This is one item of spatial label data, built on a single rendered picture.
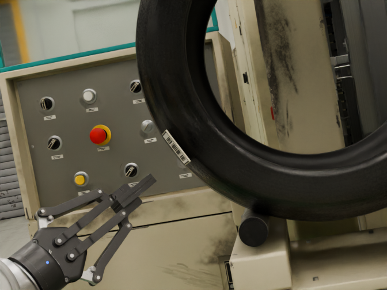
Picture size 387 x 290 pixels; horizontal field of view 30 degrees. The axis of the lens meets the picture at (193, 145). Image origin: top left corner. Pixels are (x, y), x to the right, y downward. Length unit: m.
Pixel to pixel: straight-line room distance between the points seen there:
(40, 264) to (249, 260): 0.34
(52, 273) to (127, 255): 0.85
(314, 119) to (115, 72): 0.56
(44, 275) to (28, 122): 0.96
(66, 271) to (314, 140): 0.67
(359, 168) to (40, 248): 0.47
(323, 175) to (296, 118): 0.39
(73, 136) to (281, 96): 0.60
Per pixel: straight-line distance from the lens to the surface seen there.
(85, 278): 0.98
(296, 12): 1.46
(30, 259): 0.94
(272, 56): 1.45
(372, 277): 1.13
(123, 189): 1.03
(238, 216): 1.45
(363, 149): 1.35
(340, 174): 1.08
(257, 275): 1.12
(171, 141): 1.10
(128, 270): 1.78
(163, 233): 1.75
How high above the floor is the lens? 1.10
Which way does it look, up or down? 3 degrees down
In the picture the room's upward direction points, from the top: 10 degrees counter-clockwise
